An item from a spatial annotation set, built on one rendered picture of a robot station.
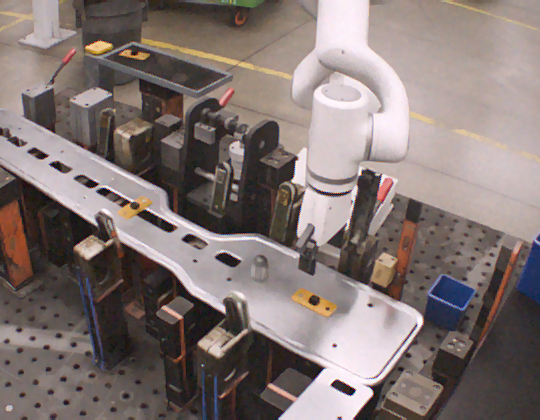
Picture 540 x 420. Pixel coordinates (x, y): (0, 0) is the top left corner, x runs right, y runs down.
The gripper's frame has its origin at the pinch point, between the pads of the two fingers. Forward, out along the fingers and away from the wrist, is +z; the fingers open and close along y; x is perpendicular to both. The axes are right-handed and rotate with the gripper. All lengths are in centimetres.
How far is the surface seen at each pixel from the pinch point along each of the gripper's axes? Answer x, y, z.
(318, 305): 1.2, 0.3, 11.7
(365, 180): 0.6, -12.5, -9.4
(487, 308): 30.3, -14.1, 7.2
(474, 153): -36, -255, 112
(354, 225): -0.9, -14.3, 2.7
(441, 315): 16, -40, 38
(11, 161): -87, 7, 12
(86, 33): -269, -168, 74
